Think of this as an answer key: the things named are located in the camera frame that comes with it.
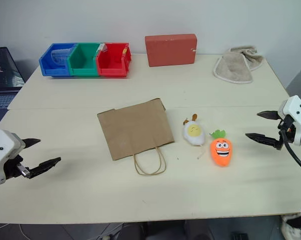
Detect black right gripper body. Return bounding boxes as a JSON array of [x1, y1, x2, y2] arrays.
[[277, 113, 296, 146]]

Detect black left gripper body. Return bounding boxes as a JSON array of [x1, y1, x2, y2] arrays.
[[1, 154, 31, 180]]

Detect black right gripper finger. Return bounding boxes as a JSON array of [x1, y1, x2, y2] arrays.
[[245, 132, 284, 151], [256, 110, 282, 121]]

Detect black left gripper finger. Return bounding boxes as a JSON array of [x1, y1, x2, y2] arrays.
[[27, 157, 62, 179], [21, 138, 42, 150]]

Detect brown paper bag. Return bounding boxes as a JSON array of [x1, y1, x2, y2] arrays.
[[96, 97, 176, 177]]

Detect orange carrot plush toy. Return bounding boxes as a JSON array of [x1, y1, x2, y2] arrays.
[[208, 129, 234, 168]]

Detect beige towel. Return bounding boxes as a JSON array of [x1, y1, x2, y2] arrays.
[[211, 44, 265, 85]]

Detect egg plush toy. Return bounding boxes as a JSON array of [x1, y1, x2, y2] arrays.
[[182, 113, 207, 160]]

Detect dark laptop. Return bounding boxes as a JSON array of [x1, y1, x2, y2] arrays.
[[0, 46, 26, 111]]

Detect blue plastic storage bin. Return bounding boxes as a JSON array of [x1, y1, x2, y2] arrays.
[[38, 42, 78, 78]]

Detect green plastic storage bin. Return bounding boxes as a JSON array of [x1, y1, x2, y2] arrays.
[[67, 42, 102, 77]]

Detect clear plastic cup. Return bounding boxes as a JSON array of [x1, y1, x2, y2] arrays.
[[50, 47, 73, 67]]

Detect white rounded object under table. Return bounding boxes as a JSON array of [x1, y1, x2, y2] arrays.
[[279, 205, 301, 240]]

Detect red plastic storage bin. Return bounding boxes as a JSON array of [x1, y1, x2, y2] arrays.
[[95, 42, 132, 78]]

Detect red brick block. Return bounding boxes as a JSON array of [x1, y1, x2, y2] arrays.
[[144, 33, 199, 68]]

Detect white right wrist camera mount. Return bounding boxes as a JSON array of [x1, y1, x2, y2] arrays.
[[277, 95, 301, 147]]

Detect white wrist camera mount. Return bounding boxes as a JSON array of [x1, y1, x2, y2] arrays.
[[277, 95, 301, 147], [0, 129, 26, 187]]

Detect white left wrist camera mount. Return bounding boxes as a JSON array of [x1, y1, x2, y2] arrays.
[[0, 129, 26, 187]]

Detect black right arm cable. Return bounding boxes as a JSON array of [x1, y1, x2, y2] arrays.
[[280, 128, 301, 175]]

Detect thin white floor cable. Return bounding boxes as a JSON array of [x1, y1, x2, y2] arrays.
[[0, 222, 29, 240]]

